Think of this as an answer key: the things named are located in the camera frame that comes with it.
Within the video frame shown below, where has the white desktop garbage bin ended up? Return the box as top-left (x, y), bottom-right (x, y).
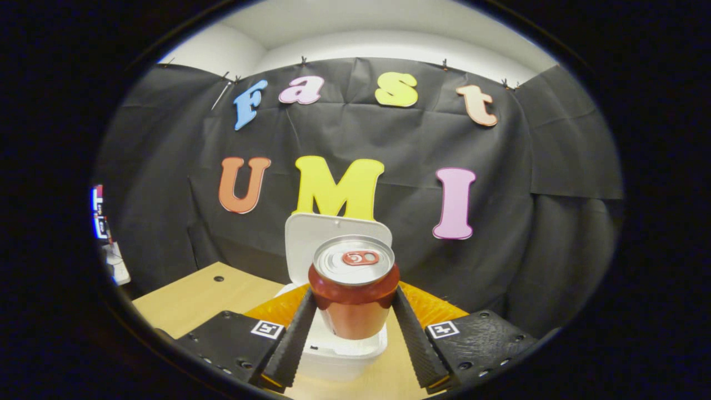
top-left (275, 213), bottom-right (393, 382)

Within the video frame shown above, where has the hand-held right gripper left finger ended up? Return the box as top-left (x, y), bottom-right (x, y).
top-left (177, 285), bottom-right (317, 389)

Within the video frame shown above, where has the black backdrop cloth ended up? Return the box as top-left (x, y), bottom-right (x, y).
top-left (97, 56), bottom-right (624, 339)

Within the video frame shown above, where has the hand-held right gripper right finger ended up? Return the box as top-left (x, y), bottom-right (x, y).
top-left (392, 281), bottom-right (538, 389)

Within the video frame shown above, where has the white side table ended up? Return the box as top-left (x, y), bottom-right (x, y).
top-left (103, 243), bottom-right (132, 286)

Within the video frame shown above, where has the wooden desktop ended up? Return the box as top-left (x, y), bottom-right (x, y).
top-left (132, 262), bottom-right (439, 400)

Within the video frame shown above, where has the red pop can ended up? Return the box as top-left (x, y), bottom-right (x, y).
top-left (308, 234), bottom-right (400, 341)

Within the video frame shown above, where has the computer monitor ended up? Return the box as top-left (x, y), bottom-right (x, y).
top-left (92, 185), bottom-right (112, 241)

